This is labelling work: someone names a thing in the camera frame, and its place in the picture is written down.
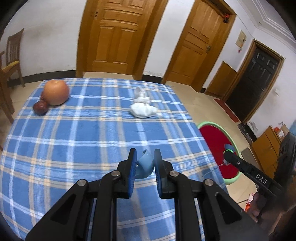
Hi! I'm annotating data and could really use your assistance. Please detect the low wooden cabinet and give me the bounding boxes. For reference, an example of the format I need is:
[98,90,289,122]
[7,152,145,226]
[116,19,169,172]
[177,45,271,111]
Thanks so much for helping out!
[251,125,285,172]

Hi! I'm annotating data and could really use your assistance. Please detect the wooden door with handle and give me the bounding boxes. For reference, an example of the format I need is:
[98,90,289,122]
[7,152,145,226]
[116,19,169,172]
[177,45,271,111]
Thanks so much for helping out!
[162,0,237,92]

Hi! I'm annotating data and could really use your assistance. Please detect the red bucket with green rim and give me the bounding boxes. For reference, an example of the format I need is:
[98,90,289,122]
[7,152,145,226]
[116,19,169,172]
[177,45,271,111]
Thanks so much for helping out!
[197,121,241,185]

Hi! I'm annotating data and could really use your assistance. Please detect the dark metal door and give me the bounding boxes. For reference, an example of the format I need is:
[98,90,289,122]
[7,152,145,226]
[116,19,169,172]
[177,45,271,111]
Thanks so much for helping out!
[223,39,285,123]

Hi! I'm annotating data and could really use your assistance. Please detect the green white keychain toy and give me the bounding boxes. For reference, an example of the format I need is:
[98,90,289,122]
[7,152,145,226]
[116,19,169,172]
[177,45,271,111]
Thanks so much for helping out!
[201,143,238,178]

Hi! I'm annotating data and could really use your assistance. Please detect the blue plaid tablecloth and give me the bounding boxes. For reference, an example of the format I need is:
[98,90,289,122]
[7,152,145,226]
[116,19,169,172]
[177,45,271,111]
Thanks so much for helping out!
[0,77,228,241]

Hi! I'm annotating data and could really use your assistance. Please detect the dark clutter pile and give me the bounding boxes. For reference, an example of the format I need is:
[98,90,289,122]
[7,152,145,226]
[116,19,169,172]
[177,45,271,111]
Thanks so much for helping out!
[238,122,257,142]

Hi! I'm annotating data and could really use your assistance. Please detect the red jujube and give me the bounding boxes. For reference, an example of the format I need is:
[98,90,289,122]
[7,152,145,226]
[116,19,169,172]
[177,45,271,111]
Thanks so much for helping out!
[33,100,48,116]

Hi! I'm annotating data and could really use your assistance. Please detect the red white package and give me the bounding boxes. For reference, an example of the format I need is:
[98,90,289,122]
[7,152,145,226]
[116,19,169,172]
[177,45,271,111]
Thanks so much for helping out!
[245,193,253,211]

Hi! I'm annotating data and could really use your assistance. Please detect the yellow wall electric box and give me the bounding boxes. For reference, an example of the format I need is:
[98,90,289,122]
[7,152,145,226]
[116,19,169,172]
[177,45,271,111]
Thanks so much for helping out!
[235,30,247,50]

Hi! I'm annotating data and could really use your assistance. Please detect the wide wooden panel door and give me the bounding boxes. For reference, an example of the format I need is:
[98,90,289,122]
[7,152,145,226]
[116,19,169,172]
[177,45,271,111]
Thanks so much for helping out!
[76,0,169,80]

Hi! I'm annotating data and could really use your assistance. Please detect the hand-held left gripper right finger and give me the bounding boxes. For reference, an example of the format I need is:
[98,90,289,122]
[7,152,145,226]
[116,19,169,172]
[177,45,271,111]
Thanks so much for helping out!
[154,149,270,241]

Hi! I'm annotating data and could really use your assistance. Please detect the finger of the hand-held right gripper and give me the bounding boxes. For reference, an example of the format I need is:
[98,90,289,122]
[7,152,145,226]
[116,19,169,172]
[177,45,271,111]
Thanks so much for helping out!
[224,151,252,178]

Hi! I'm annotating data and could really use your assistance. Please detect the person's right hand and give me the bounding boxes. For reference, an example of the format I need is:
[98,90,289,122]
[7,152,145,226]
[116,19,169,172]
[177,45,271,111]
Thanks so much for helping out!
[247,192,295,241]

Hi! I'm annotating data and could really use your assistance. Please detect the grey floor mat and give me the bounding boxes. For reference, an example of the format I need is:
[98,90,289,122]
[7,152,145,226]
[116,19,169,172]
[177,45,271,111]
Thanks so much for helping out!
[240,147,257,160]

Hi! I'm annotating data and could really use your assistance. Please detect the wooden chair with yellow cushion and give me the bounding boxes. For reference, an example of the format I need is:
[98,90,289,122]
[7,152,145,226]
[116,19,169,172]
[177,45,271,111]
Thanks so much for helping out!
[0,28,26,88]

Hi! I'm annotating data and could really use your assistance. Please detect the cardboard box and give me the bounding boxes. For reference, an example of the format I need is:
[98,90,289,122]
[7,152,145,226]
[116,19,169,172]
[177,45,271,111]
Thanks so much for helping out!
[274,124,289,139]

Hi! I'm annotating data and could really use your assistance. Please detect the red door mat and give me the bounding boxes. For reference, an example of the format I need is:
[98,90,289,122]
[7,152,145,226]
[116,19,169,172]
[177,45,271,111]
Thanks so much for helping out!
[213,98,241,123]

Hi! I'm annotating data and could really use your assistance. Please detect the orange fruit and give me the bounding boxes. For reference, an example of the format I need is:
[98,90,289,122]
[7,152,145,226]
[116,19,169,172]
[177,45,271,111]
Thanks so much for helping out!
[44,79,70,106]

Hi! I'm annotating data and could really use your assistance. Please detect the low wooden wall panel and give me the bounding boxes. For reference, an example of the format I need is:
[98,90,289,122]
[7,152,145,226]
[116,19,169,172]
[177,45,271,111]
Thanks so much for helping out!
[206,61,238,99]

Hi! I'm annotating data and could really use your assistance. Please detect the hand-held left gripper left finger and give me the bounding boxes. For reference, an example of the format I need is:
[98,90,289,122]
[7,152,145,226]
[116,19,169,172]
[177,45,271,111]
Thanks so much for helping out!
[25,148,139,241]

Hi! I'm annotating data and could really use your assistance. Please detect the white cloth bundle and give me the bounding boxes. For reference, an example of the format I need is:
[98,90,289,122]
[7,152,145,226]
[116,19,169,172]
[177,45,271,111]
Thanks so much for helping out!
[129,87,158,118]

